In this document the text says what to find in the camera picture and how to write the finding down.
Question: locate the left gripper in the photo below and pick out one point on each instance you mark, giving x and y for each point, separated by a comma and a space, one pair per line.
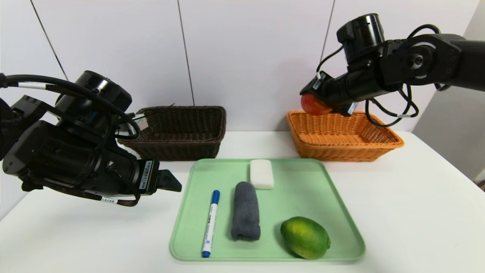
147, 175

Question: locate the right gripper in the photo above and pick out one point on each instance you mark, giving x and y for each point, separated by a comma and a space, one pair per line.
315, 85

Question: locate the red apple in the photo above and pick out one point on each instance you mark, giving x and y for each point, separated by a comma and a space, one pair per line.
314, 107

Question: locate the blue white marker pen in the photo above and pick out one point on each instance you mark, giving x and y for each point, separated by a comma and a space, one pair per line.
210, 223

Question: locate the grey towel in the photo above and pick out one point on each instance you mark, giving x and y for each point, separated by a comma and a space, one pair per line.
246, 212

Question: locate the white soap bar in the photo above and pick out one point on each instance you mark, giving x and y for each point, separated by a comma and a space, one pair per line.
261, 174

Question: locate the green lime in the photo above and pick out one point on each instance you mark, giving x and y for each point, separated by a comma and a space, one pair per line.
305, 238

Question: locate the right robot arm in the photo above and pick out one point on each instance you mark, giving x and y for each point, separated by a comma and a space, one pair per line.
466, 60

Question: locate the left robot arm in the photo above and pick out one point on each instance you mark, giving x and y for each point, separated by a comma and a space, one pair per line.
57, 151

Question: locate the dark brown wicker basket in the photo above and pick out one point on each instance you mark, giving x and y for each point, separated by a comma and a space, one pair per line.
182, 148

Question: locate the orange wicker basket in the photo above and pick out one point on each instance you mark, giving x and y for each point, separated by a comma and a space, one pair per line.
341, 151

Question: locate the light green plastic tray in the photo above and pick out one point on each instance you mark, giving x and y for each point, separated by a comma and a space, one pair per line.
295, 204

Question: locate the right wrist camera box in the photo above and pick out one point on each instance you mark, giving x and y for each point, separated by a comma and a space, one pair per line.
318, 84

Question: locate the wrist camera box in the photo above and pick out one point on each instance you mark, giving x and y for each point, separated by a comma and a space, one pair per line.
318, 84
140, 121

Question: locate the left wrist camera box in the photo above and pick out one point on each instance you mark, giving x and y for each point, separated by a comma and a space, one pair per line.
140, 121

